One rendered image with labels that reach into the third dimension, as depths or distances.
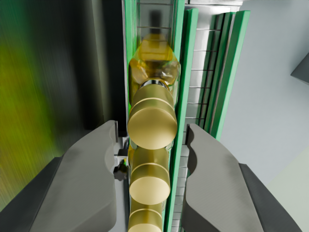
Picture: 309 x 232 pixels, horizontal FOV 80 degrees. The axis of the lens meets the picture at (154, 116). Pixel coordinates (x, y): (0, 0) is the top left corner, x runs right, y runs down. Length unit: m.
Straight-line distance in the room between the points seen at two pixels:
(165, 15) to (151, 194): 0.31
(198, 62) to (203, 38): 0.05
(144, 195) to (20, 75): 0.15
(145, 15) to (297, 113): 0.54
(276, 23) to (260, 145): 0.38
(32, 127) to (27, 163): 0.04
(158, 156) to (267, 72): 0.50
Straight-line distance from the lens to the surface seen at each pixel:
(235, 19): 0.35
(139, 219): 0.20
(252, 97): 0.63
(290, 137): 0.77
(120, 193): 0.61
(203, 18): 0.40
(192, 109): 0.44
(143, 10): 0.39
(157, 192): 0.16
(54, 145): 0.27
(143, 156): 0.17
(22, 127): 0.22
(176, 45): 0.31
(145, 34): 0.39
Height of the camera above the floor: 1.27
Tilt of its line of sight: 62 degrees down
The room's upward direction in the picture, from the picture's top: 179 degrees counter-clockwise
